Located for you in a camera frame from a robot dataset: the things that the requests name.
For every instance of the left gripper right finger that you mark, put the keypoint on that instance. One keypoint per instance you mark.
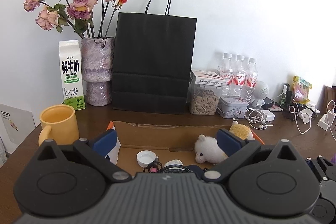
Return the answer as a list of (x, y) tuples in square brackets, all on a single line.
[(239, 152)]

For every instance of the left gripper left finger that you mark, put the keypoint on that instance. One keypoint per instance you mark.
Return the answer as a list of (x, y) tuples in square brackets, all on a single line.
[(94, 151)]

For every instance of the white and yellow plush sheep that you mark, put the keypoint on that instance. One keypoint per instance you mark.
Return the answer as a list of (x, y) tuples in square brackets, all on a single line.
[(206, 147)]

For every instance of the white plastic lid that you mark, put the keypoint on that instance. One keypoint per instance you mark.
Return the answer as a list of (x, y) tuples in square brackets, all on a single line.
[(144, 158)]

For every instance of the printed metal tin box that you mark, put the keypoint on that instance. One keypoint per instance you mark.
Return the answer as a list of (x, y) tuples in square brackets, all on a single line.
[(232, 107)]

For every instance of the white charger adapter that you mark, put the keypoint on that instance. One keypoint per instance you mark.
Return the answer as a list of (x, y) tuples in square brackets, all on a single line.
[(268, 116)]

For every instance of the yellow ceramic mug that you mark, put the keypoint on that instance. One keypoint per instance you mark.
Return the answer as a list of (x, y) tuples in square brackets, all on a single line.
[(59, 123)]

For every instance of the water bottle middle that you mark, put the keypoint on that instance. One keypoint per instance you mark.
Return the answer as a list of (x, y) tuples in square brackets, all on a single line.
[(238, 76)]

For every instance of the water bottle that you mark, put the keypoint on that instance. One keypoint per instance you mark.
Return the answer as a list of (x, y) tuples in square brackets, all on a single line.
[(225, 71), (238, 76), (250, 80)]

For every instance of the clear jar of seeds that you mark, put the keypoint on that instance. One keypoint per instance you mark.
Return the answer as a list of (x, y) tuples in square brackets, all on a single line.
[(204, 99)]

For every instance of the small white robot toy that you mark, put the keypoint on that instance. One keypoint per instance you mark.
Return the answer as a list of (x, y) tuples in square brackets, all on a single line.
[(259, 94)]

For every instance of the red cardboard pumpkin box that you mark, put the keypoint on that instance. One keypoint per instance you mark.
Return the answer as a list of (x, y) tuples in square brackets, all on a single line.
[(167, 142)]

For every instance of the water bottle right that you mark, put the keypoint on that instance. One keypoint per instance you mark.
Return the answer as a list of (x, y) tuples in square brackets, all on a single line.
[(250, 80)]

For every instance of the flat box on jar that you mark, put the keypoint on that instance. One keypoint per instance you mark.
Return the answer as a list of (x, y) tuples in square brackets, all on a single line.
[(206, 78)]

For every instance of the water bottle left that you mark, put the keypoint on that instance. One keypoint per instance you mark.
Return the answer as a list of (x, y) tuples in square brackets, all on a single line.
[(225, 71)]

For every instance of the colourful snack packet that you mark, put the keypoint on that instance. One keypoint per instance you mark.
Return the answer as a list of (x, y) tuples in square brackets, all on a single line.
[(301, 90)]

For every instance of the purple ceramic vase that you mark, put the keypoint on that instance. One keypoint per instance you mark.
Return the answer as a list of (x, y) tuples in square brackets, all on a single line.
[(97, 65)]

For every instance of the white green milk carton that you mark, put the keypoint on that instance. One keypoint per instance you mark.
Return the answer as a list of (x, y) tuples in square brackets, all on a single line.
[(70, 71)]

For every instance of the black paper shopping bag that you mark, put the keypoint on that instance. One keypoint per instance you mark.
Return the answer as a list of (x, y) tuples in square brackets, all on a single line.
[(152, 62)]

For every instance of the white wired earphones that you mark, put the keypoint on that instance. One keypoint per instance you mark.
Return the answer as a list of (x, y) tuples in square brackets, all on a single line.
[(257, 119)]

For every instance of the white charger with cable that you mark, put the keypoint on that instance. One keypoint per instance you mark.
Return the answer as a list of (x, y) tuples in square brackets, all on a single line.
[(327, 120)]

